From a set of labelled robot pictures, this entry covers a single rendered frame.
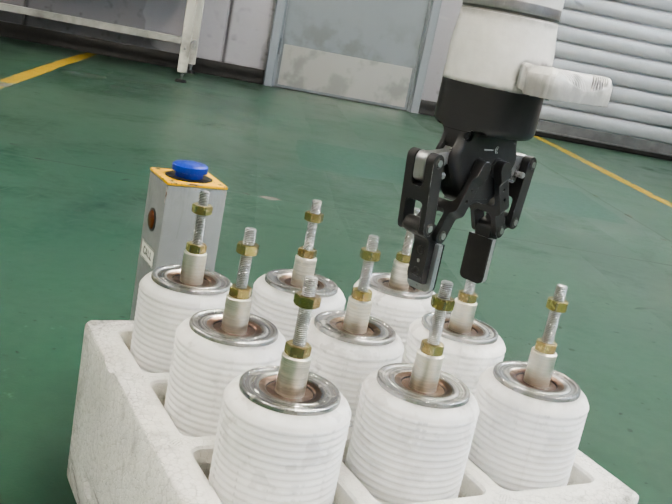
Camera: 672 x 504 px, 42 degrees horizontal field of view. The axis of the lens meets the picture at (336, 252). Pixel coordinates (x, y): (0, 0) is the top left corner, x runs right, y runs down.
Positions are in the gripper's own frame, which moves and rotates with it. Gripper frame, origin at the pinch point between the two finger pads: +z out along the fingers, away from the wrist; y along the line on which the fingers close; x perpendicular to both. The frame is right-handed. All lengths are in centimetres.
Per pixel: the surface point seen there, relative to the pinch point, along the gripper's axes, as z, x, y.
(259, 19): -3, -384, -320
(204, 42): 17, -405, -297
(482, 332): 9.8, -5.3, -16.4
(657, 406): 35, -10, -86
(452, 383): 9.7, 1.1, -2.4
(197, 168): 2.3, -39.1, -6.1
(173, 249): 11.2, -38.2, -3.7
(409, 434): 12.1, 2.5, 4.1
